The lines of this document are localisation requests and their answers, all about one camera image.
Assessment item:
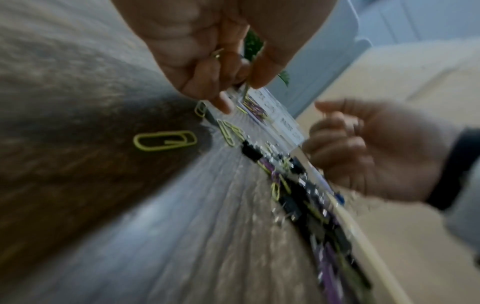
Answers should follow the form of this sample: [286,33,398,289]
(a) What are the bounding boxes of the person's left hand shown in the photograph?
[110,0,337,116]

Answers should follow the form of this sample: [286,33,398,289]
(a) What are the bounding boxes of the bunch of sorted paper clips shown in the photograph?
[238,97,272,123]

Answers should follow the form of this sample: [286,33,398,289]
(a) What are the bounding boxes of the yellowish cardboard sheet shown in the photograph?
[295,38,480,304]

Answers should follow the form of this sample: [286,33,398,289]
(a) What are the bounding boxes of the black right wristband white markers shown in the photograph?
[425,127,480,211]

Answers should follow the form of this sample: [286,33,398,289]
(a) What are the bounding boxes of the pile of black binder clips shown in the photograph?
[239,140,372,297]

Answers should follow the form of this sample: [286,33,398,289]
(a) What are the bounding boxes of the green potted artificial plant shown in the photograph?
[242,29,292,88]

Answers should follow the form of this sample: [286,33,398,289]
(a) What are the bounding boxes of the person's right hand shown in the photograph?
[301,98,463,203]

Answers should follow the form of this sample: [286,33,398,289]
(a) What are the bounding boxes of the clear two-compartment plastic box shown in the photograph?
[221,87,307,149]

